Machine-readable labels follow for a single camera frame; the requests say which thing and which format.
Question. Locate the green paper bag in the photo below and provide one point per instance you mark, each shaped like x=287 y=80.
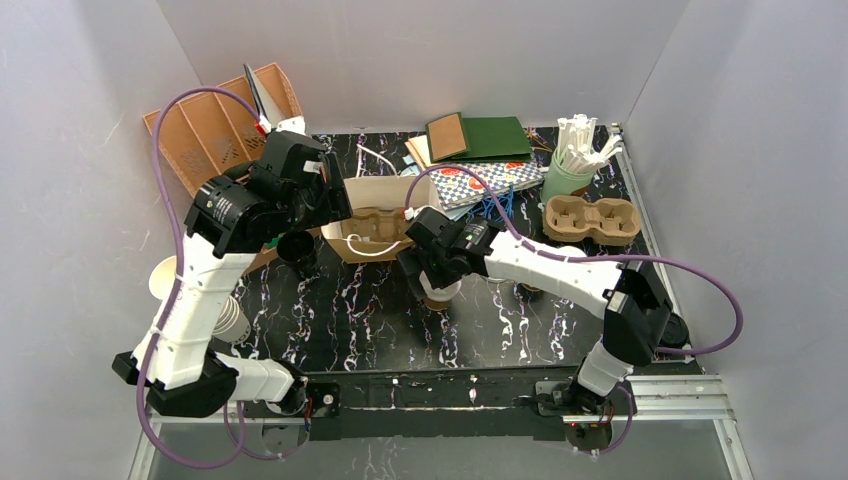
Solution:
x=457 y=138

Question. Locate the cream and blue bags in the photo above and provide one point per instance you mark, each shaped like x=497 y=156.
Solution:
x=418 y=149

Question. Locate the kraft paper takeout bag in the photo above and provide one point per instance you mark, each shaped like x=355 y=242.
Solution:
x=379 y=196

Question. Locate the single pulp cup carrier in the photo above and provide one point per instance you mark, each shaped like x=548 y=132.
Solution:
x=376 y=225

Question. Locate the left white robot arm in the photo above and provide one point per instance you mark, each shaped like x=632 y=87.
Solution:
x=226 y=227

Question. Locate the orange plastic desk organizer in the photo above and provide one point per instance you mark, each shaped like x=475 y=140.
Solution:
x=207 y=133

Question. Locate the stack of white cup lids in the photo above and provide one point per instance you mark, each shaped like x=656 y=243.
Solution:
x=571 y=251

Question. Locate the green cup with straws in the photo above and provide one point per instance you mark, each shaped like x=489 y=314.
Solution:
x=575 y=161

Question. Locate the stack of pulp cup carriers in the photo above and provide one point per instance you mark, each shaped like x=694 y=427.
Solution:
x=607 y=221

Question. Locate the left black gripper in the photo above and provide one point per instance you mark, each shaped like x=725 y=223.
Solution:
x=334 y=192

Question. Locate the blue cord bag handle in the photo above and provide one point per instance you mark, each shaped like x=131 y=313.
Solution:
x=489 y=207

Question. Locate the white board in organizer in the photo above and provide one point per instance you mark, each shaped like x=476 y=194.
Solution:
x=263 y=101

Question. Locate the brown paper coffee cup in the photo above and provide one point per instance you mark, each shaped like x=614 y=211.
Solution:
x=436 y=306

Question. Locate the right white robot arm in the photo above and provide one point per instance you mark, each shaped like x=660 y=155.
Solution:
x=626 y=295

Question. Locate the black cup lid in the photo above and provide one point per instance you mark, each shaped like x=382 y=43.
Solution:
x=676 y=333
x=297 y=250

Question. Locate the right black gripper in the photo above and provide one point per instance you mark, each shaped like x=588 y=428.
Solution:
x=419 y=263

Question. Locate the stack of white paper cups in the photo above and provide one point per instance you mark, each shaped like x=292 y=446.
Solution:
x=232 y=325

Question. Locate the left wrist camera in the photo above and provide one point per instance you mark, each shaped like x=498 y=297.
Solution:
x=294 y=124

